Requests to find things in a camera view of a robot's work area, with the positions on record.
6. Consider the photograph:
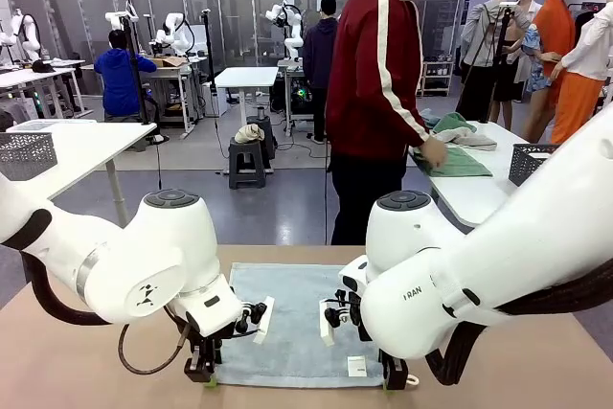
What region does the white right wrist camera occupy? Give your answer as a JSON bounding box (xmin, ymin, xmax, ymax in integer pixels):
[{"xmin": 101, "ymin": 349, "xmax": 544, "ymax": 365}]
[{"xmin": 318, "ymin": 297, "xmax": 337, "ymax": 347}]

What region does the thick black right arm hose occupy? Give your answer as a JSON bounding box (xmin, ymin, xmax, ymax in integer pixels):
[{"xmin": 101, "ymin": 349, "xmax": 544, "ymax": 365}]
[{"xmin": 425, "ymin": 255, "xmax": 613, "ymax": 386}]

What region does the grey lattice plastic basket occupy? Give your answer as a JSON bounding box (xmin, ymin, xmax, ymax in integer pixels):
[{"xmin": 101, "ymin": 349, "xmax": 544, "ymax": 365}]
[
  {"xmin": 0, "ymin": 131, "xmax": 58, "ymax": 181},
  {"xmin": 508, "ymin": 143, "xmax": 561, "ymax": 188}
]

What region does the grey plastic step stool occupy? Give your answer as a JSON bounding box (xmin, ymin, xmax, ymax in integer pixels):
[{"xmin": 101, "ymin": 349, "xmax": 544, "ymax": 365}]
[{"xmin": 228, "ymin": 137, "xmax": 267, "ymax": 190}]

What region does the figure in white shirt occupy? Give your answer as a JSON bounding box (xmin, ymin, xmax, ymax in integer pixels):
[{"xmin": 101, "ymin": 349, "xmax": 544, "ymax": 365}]
[{"xmin": 492, "ymin": 0, "xmax": 545, "ymax": 128}]

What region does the light blue terry towel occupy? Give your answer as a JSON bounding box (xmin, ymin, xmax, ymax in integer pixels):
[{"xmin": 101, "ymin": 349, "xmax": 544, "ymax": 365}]
[
  {"xmin": 420, "ymin": 108, "xmax": 443, "ymax": 130},
  {"xmin": 210, "ymin": 262, "xmax": 387, "ymax": 390}
]

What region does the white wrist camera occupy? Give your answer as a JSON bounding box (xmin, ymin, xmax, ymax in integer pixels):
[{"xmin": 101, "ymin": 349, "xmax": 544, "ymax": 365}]
[
  {"xmin": 318, "ymin": 297, "xmax": 337, "ymax": 347},
  {"xmin": 238, "ymin": 296, "xmax": 277, "ymax": 346}
]

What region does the white work desk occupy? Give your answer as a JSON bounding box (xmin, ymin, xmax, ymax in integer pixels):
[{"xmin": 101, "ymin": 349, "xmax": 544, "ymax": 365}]
[
  {"xmin": 80, "ymin": 57, "xmax": 210, "ymax": 135},
  {"xmin": 0, "ymin": 58, "xmax": 87, "ymax": 119}
]

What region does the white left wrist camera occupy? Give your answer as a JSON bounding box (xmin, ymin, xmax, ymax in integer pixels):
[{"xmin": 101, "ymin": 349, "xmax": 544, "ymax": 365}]
[{"xmin": 238, "ymin": 296, "xmax": 277, "ymax": 346}]

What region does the mannequin in orange coat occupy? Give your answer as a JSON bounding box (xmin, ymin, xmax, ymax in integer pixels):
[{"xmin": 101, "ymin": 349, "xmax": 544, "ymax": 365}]
[{"xmin": 521, "ymin": 0, "xmax": 580, "ymax": 145}]

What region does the dark plastic stool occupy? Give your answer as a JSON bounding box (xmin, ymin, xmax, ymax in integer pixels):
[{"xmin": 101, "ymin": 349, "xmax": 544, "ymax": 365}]
[{"xmin": 246, "ymin": 115, "xmax": 278, "ymax": 173}]

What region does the white robot stand table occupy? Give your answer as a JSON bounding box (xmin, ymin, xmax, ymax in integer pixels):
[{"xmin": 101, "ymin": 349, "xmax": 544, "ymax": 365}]
[{"xmin": 277, "ymin": 58, "xmax": 320, "ymax": 137}]

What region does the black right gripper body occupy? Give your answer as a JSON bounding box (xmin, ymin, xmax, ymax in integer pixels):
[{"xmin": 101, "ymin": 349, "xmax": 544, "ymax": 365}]
[{"xmin": 380, "ymin": 350, "xmax": 409, "ymax": 376}]

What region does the black tripod stand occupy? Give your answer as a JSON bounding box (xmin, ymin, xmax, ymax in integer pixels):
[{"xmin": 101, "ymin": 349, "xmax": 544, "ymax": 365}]
[
  {"xmin": 119, "ymin": 15, "xmax": 170, "ymax": 145},
  {"xmin": 466, "ymin": 0, "xmax": 519, "ymax": 123}
]

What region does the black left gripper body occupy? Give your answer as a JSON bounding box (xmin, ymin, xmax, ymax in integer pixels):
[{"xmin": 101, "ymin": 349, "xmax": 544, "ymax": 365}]
[{"xmin": 187, "ymin": 325, "xmax": 226, "ymax": 366}]

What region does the computer with coloured lights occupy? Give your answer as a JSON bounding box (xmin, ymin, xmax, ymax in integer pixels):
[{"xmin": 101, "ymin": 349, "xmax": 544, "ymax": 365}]
[{"xmin": 286, "ymin": 76, "xmax": 317, "ymax": 116}]

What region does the person in white top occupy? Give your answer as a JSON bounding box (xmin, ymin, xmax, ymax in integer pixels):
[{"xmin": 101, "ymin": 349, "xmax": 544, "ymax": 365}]
[{"xmin": 545, "ymin": 0, "xmax": 613, "ymax": 147}]

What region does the person in navy hoodie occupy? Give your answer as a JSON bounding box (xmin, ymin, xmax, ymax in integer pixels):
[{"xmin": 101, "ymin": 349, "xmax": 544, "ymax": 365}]
[{"xmin": 303, "ymin": 0, "xmax": 341, "ymax": 142}]

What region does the black camera pole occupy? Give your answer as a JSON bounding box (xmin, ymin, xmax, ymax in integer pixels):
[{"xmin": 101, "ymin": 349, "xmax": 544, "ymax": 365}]
[{"xmin": 200, "ymin": 9, "xmax": 219, "ymax": 94}]

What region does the beige crumpled cloth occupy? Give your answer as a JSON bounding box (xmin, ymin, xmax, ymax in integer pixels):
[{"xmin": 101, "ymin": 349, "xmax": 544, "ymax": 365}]
[{"xmin": 233, "ymin": 124, "xmax": 265, "ymax": 145}]

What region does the mannequin in grey shirt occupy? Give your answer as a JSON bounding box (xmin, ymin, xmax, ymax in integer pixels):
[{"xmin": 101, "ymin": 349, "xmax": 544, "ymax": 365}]
[{"xmin": 453, "ymin": 0, "xmax": 533, "ymax": 121}]

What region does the person's right forearm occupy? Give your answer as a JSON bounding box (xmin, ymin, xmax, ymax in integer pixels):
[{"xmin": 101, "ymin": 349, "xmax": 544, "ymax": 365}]
[{"xmin": 382, "ymin": 87, "xmax": 432, "ymax": 147}]

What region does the thin black left gripper cable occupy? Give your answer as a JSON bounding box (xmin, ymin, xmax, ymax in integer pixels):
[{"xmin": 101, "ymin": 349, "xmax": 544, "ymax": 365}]
[{"xmin": 118, "ymin": 317, "xmax": 193, "ymax": 375}]

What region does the person in red jacket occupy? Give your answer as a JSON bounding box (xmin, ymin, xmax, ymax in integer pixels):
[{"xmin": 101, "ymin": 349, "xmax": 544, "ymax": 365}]
[{"xmin": 325, "ymin": 0, "xmax": 451, "ymax": 246}]

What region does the white shoe shelf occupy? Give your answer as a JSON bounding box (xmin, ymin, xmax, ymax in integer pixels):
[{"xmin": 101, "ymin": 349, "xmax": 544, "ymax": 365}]
[{"xmin": 420, "ymin": 59, "xmax": 455, "ymax": 98}]

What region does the person in blue hoodie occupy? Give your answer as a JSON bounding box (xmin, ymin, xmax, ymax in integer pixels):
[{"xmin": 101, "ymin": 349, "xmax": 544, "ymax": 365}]
[{"xmin": 94, "ymin": 29, "xmax": 159, "ymax": 123}]

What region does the person's right hand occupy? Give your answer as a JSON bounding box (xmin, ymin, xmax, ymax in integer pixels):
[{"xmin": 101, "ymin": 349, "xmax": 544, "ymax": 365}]
[{"xmin": 420, "ymin": 134, "xmax": 449, "ymax": 170}]

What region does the grey terry towel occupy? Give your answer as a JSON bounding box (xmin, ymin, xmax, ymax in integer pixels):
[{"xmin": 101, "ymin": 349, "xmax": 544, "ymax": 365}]
[{"xmin": 439, "ymin": 128, "xmax": 499, "ymax": 151}]

